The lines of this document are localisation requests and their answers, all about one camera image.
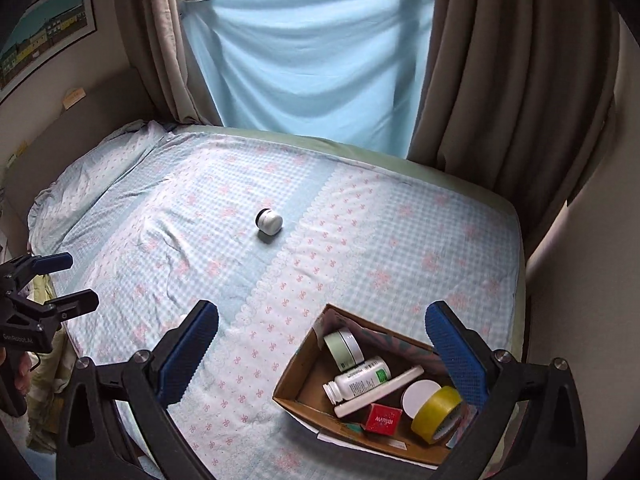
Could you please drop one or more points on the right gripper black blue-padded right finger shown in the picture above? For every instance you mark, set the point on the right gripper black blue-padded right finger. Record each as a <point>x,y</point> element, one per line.
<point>550,442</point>

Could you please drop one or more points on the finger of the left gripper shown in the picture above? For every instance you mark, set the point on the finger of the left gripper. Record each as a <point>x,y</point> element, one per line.
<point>71,306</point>
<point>28,266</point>

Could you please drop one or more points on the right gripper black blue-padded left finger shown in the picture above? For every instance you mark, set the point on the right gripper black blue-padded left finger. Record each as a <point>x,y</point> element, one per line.
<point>93,444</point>

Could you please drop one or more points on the yellow packing tape roll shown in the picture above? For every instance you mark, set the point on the yellow packing tape roll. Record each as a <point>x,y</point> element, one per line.
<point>438,414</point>

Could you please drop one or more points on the red small carton box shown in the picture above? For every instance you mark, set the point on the red small carton box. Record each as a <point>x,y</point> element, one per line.
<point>382,419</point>

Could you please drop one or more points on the white long remote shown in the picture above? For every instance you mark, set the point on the white long remote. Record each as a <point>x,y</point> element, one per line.
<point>378,392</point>

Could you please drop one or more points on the white jar black lid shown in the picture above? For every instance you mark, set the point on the white jar black lid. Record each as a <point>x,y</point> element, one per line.
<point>269,222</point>

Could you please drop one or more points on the person's left hand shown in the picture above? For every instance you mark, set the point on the person's left hand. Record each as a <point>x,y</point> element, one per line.
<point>22,377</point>

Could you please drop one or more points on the striped green pillow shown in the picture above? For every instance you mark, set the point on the striped green pillow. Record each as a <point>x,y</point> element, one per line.
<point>46,395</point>

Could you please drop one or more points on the white round lid jar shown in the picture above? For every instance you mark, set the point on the white round lid jar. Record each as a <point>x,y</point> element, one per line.
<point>417,394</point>

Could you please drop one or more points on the yellow note on headboard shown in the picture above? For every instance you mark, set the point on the yellow note on headboard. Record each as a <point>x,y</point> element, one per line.
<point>72,97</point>

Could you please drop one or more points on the padded headboard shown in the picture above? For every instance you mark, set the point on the padded headboard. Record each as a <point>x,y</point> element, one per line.
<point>117,102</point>

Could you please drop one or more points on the white pill bottle green label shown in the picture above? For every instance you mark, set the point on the white pill bottle green label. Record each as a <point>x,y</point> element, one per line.
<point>361,379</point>

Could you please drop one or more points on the brown cardboard box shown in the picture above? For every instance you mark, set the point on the brown cardboard box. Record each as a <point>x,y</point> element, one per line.
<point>300,390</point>

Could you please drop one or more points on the checkered floral bed sheet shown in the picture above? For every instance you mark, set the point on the checkered floral bed sheet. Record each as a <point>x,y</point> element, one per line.
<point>158,219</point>

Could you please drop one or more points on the green lidded cream jar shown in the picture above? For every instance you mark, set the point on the green lidded cream jar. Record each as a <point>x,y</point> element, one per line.
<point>344,349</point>

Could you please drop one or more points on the taupe left curtain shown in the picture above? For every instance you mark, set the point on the taupe left curtain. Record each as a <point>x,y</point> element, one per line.
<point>155,45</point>

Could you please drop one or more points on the light blue hanging cloth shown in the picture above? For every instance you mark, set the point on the light blue hanging cloth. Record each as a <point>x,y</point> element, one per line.
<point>349,71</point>

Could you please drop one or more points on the framed wall picture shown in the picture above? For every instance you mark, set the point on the framed wall picture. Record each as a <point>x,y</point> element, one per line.
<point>46,29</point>

